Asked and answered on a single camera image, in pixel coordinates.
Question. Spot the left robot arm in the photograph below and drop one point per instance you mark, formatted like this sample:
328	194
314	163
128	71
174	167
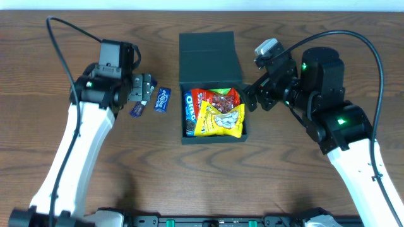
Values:
96	98

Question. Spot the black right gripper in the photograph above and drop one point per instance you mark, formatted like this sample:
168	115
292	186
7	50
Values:
265	93

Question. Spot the red snack bag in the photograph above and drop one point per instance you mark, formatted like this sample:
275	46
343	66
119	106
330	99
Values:
223	103

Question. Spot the green Haribo gummy bag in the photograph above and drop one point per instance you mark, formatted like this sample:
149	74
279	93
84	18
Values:
221	91

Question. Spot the yellow nut snack bag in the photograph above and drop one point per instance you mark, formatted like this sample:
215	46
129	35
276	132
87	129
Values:
211	122

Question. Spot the dark purple chocolate bar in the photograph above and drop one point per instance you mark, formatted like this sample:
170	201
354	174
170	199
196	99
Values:
140	106

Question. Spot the dark green open box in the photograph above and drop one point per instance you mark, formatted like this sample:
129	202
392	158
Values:
208	61

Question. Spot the blue Oreo cookie pack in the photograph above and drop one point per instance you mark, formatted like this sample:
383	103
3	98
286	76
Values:
191	118

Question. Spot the blue Eclipse mint pack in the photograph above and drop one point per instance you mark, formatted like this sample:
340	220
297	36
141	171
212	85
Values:
162	100

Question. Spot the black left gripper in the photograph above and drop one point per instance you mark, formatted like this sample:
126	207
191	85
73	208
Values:
141	88

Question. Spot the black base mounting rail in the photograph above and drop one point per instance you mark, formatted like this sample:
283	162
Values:
208	221

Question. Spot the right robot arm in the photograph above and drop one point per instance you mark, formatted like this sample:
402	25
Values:
315	94

